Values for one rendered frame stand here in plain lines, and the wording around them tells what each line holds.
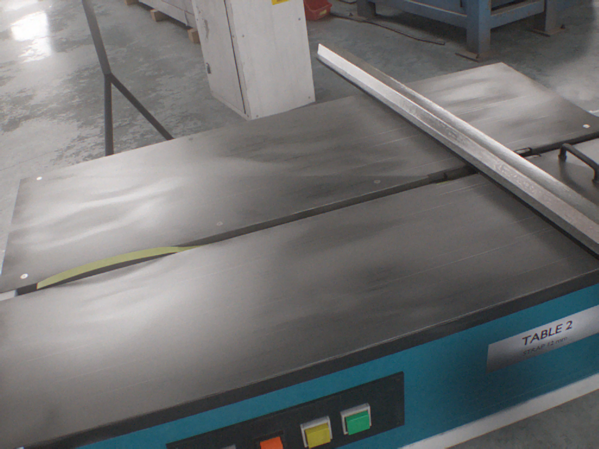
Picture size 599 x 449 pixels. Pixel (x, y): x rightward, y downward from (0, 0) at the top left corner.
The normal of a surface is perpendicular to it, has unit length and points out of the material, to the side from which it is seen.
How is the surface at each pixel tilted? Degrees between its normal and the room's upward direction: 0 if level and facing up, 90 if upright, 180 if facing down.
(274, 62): 90
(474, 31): 90
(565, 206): 75
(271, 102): 90
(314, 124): 0
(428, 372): 90
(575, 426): 0
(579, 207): 0
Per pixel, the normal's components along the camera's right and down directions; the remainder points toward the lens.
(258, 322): -0.14, -0.82
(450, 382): 0.27, 0.51
